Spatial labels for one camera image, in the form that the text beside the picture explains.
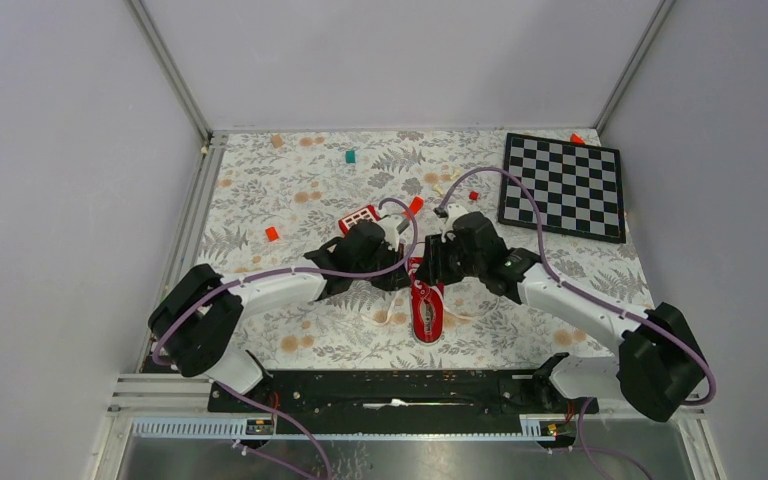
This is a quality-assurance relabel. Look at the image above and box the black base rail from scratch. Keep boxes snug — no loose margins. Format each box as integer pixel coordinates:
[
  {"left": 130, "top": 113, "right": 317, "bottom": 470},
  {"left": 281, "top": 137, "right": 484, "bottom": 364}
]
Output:
[{"left": 208, "top": 368, "right": 601, "bottom": 437}]

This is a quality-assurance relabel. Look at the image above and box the floral patterned table mat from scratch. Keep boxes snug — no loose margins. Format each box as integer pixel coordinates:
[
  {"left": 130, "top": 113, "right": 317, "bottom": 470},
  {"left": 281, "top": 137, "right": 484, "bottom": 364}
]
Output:
[{"left": 188, "top": 129, "right": 670, "bottom": 372}]

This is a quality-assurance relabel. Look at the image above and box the red canvas sneaker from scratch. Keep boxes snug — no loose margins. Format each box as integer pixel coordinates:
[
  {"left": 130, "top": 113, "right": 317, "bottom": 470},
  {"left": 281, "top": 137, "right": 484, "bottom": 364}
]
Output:
[{"left": 408, "top": 257, "right": 444, "bottom": 345}]

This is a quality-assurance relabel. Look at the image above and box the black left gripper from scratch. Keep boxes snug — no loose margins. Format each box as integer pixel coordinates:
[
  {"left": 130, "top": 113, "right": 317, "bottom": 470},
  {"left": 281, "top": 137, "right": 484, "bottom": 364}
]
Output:
[{"left": 353, "top": 240, "right": 412, "bottom": 292}]

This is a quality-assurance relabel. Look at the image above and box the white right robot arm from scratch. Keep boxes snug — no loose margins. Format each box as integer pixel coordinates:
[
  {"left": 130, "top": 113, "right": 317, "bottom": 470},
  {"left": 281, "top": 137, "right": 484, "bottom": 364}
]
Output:
[{"left": 416, "top": 206, "right": 712, "bottom": 422}]

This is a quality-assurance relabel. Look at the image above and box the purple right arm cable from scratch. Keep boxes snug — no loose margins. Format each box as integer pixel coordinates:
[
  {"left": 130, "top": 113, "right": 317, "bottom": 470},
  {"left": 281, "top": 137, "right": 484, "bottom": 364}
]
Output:
[{"left": 436, "top": 165, "right": 719, "bottom": 480}]

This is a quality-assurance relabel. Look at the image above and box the small orange cube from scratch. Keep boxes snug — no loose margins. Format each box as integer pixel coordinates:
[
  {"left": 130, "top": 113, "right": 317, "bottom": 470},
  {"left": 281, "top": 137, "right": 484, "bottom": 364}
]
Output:
[{"left": 265, "top": 227, "right": 280, "bottom": 242}]

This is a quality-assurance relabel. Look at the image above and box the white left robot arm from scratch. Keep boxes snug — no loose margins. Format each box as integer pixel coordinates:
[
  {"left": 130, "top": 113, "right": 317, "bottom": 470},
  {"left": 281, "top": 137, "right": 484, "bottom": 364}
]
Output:
[{"left": 147, "top": 214, "right": 417, "bottom": 411}]

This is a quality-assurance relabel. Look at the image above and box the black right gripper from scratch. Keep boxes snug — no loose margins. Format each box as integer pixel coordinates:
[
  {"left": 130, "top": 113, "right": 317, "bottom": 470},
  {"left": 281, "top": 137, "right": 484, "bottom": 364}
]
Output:
[{"left": 414, "top": 232, "right": 485, "bottom": 287}]

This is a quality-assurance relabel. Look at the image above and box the black grey chessboard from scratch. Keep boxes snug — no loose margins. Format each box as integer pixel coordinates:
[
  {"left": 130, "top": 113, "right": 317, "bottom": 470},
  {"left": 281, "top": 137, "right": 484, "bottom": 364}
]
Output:
[{"left": 497, "top": 133, "right": 627, "bottom": 244}]

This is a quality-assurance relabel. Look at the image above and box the orange red curved block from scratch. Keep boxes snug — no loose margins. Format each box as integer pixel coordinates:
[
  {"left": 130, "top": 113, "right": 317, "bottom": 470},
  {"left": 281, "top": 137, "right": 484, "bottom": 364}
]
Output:
[{"left": 409, "top": 196, "right": 424, "bottom": 215}]

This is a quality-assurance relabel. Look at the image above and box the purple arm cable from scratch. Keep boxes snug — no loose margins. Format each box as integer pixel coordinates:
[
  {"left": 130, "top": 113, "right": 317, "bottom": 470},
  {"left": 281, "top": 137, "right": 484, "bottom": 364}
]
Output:
[
  {"left": 436, "top": 165, "right": 719, "bottom": 480},
  {"left": 150, "top": 196, "right": 420, "bottom": 480}
]

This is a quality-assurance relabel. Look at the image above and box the red white window brick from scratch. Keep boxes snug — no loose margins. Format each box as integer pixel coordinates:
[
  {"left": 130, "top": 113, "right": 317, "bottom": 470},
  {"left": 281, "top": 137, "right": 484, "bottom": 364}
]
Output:
[{"left": 338, "top": 204, "right": 381, "bottom": 235}]

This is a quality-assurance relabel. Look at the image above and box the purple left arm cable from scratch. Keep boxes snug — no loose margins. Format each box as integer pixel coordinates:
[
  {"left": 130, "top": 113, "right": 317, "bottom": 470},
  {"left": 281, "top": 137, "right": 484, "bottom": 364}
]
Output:
[{"left": 150, "top": 196, "right": 420, "bottom": 480}]

